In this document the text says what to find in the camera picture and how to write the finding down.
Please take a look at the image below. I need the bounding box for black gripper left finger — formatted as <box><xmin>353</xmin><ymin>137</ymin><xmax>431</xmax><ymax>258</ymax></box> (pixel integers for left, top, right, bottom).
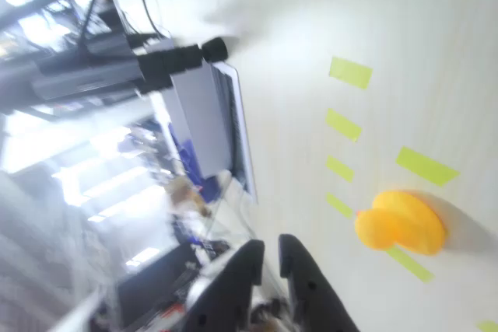
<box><xmin>182</xmin><ymin>239</ymin><xmax>266</xmax><ymax>332</ymax></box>

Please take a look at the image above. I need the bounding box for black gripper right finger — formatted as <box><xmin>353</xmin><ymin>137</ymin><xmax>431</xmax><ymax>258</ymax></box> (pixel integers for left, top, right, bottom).
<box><xmin>278</xmin><ymin>233</ymin><xmax>361</xmax><ymax>332</ymax></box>

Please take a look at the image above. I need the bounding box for yellow rubber duck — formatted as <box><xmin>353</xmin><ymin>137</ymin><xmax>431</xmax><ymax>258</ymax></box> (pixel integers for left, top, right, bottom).
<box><xmin>353</xmin><ymin>190</ymin><xmax>447</xmax><ymax>257</ymax></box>

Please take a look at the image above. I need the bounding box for black monitor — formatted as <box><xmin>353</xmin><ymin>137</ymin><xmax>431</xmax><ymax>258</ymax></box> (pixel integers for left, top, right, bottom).
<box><xmin>115</xmin><ymin>241</ymin><xmax>203</xmax><ymax>329</ymax></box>

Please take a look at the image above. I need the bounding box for silver laptop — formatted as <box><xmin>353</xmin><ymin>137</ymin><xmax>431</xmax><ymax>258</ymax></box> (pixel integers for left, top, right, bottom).
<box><xmin>149</xmin><ymin>60</ymin><xmax>260</xmax><ymax>205</ymax></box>

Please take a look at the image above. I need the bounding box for black webcam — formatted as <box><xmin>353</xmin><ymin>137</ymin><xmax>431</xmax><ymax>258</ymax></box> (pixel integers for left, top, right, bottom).
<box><xmin>136</xmin><ymin>36</ymin><xmax>230</xmax><ymax>94</ymax></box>

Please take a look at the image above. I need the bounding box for black camera stand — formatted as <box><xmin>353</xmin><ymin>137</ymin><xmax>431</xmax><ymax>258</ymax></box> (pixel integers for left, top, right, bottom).
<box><xmin>0</xmin><ymin>0</ymin><xmax>176</xmax><ymax>115</ymax></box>

